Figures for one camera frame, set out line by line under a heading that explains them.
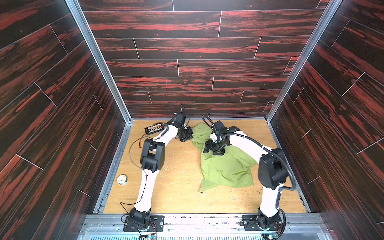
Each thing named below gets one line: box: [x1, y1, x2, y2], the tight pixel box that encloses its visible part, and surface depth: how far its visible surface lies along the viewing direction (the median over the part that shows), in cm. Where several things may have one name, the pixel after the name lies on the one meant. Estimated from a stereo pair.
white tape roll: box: [116, 174, 128, 186], surface depth 88 cm
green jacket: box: [192, 122, 257, 192], surface depth 90 cm
